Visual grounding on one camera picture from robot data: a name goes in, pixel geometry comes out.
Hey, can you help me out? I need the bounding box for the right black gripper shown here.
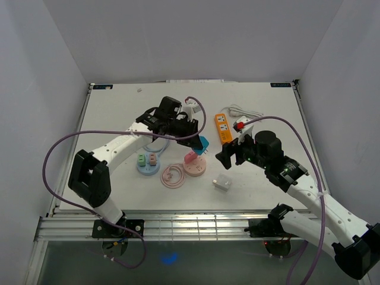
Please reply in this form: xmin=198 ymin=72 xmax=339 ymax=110
xmin=215 ymin=130 xmax=268 ymax=170

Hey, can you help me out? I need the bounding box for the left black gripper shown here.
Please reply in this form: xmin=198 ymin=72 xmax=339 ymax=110
xmin=166 ymin=118 xmax=203 ymax=150

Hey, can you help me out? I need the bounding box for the blue charger plug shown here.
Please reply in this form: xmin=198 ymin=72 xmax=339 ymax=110
xmin=192 ymin=136 xmax=210 ymax=156

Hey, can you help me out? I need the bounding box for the coral pink plug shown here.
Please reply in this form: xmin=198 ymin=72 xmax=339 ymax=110
xmin=184 ymin=151 xmax=198 ymax=164

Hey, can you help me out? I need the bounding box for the white grey charger plug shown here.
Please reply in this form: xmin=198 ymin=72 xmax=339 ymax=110
xmin=213 ymin=174 xmax=232 ymax=192

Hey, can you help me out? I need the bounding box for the pink brown charger plug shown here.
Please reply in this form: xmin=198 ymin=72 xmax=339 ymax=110
xmin=148 ymin=153 xmax=157 ymax=166

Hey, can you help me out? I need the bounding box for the green charger plug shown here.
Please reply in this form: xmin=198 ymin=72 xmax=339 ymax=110
xmin=137 ymin=154 xmax=146 ymax=167

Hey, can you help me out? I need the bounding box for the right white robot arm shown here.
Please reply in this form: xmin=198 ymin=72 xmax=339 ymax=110
xmin=216 ymin=131 xmax=379 ymax=280

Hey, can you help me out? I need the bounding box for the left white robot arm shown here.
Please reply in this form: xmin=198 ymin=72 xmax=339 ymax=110
xmin=68 ymin=96 xmax=205 ymax=237

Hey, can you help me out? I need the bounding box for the orange power strip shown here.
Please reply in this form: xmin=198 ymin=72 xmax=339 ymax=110
xmin=214 ymin=113 xmax=233 ymax=145

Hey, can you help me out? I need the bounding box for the pink round power strip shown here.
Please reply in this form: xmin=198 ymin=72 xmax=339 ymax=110
xmin=182 ymin=156 xmax=207 ymax=177

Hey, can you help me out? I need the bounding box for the blue round power strip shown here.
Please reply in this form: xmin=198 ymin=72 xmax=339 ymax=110
xmin=136 ymin=157 xmax=161 ymax=176

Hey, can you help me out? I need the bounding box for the right corner label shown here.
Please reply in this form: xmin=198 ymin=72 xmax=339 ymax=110
xmin=270 ymin=83 xmax=292 ymax=88

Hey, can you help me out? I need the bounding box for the corner label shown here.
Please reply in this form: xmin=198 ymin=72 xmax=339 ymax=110
xmin=270 ymin=83 xmax=292 ymax=88
xmin=92 ymin=84 xmax=113 ymax=90

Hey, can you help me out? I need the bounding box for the left corner label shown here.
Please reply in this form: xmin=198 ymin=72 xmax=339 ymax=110
xmin=92 ymin=84 xmax=113 ymax=90

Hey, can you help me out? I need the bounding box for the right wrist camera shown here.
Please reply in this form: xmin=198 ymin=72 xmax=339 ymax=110
xmin=233 ymin=118 xmax=254 ymax=144

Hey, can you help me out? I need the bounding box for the blue power cord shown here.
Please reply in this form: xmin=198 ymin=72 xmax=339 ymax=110
xmin=142 ymin=138 xmax=170 ymax=158

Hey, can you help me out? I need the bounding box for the pink power cord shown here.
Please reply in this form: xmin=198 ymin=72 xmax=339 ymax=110
xmin=161 ymin=162 xmax=187 ymax=189

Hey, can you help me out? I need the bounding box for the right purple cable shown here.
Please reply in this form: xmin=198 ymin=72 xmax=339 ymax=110
xmin=243 ymin=115 xmax=327 ymax=285

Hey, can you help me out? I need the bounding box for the purple cable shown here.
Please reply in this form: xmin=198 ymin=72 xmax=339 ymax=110
xmin=243 ymin=115 xmax=327 ymax=285
xmin=42 ymin=96 xmax=207 ymax=270

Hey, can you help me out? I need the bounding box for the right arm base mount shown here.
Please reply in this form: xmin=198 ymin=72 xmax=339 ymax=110
xmin=244 ymin=204 xmax=309 ymax=239

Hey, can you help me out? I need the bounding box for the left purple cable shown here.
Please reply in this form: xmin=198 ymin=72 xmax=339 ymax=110
xmin=42 ymin=96 xmax=207 ymax=270

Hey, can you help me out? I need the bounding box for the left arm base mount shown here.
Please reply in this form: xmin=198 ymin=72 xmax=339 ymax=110
xmin=91 ymin=218 xmax=145 ymax=239

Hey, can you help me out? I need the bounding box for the aluminium rail frame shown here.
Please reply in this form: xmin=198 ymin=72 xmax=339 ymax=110
xmin=27 ymin=80 xmax=330 ymax=284

